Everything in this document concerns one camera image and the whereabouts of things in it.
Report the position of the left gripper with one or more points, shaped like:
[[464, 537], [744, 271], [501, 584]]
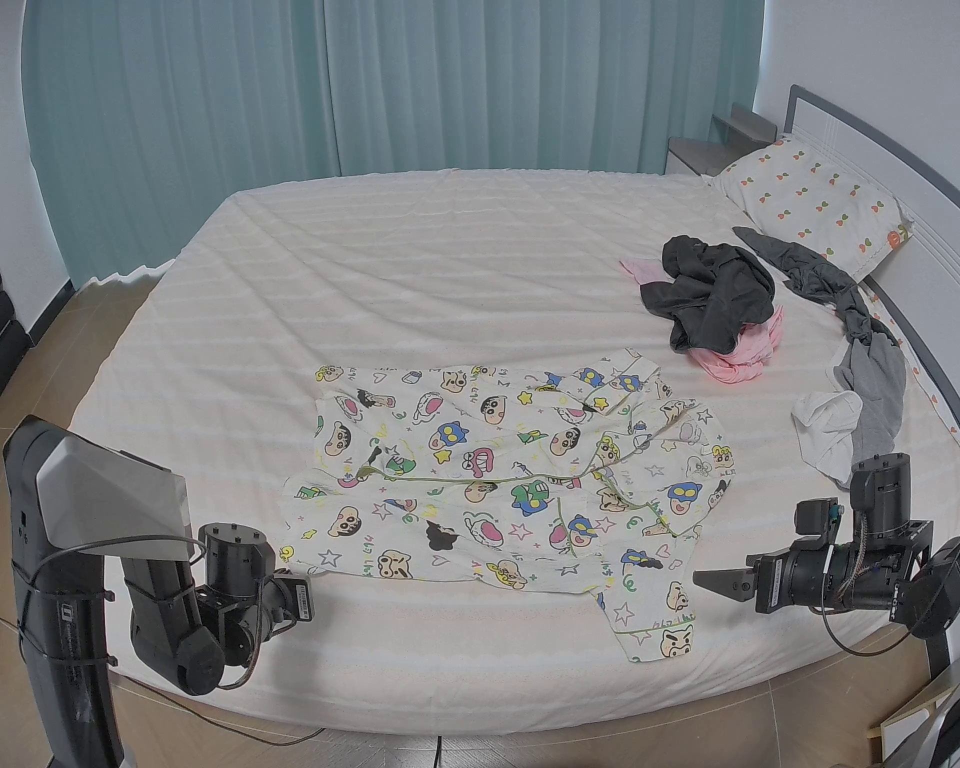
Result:
[[289, 600]]

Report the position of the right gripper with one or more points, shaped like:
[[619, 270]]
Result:
[[791, 581]]

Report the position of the white printed pyjama top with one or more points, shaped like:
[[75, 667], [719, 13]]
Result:
[[465, 480]]

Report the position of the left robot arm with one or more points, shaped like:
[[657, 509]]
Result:
[[52, 600]]

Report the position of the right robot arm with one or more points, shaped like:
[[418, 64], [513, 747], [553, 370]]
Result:
[[881, 487]]

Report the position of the white garment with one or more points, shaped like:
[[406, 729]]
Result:
[[825, 427]]

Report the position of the pink garment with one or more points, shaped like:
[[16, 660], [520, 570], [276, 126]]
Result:
[[739, 367]]

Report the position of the black garment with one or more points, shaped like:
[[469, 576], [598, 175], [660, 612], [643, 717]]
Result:
[[720, 292]]

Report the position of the dark grey garment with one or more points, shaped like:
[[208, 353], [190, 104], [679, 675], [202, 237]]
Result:
[[810, 270]]

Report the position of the bed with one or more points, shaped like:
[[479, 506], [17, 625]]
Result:
[[375, 262]]

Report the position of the white printed pillow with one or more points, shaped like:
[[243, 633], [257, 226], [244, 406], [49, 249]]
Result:
[[810, 195]]

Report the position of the grey bedside table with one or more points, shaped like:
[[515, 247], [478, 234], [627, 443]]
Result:
[[697, 154]]

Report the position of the blue-green curtain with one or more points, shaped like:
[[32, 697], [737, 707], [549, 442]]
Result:
[[450, 90]]

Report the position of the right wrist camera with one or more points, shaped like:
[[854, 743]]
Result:
[[817, 519]]

